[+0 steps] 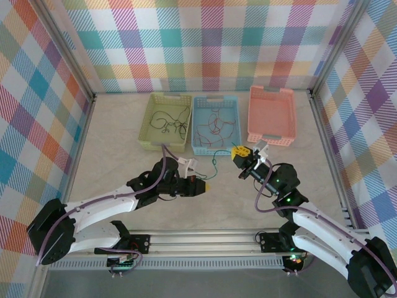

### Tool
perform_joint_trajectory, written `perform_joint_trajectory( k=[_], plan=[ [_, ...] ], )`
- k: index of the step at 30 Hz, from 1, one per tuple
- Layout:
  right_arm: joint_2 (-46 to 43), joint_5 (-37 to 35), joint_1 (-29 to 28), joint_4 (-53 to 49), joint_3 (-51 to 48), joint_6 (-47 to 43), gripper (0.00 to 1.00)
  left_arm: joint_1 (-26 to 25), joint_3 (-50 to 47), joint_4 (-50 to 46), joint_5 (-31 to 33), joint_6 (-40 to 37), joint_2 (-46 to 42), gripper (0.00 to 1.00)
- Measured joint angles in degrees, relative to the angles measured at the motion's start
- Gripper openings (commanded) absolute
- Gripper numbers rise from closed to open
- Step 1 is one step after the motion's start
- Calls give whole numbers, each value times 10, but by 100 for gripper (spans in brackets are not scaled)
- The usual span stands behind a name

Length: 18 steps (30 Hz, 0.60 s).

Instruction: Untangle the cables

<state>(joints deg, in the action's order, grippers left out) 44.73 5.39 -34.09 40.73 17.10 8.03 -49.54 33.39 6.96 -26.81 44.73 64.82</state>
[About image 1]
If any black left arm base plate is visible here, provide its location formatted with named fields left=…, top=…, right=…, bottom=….
left=130, top=235, right=152, bottom=255

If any pink perforated plastic basket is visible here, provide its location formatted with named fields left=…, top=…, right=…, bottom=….
left=247, top=85, right=298, bottom=148

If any small circuit board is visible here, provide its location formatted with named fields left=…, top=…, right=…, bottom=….
left=285, top=253, right=304, bottom=266
left=107, top=253, right=139, bottom=271

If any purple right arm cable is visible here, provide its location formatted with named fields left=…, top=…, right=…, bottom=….
left=254, top=160, right=393, bottom=276

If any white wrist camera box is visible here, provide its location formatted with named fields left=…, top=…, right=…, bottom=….
left=252, top=140, right=270, bottom=163
left=177, top=157, right=199, bottom=178

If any blue perforated plastic basket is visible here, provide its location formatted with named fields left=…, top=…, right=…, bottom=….
left=190, top=95, right=242, bottom=156

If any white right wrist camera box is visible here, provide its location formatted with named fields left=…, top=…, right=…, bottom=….
left=252, top=140, right=270, bottom=163

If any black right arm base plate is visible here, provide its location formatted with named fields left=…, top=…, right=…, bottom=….
left=258, top=232, right=298, bottom=254

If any grey slotted cable duct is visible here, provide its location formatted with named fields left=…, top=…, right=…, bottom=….
left=49, top=258, right=285, bottom=270

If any aluminium extrusion frame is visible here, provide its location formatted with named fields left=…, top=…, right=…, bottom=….
left=29, top=0, right=388, bottom=298

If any green perforated plastic basket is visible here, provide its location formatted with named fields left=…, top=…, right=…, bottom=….
left=138, top=93, right=193, bottom=153

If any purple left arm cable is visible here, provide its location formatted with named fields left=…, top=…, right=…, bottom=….
left=35, top=143, right=187, bottom=277

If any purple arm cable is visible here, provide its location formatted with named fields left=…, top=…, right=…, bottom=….
left=35, top=143, right=187, bottom=277
left=254, top=160, right=393, bottom=276

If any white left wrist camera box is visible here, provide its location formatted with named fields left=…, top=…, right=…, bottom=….
left=177, top=157, right=199, bottom=178

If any green thin cable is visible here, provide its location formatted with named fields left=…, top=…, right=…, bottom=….
left=198, top=141, right=243, bottom=181

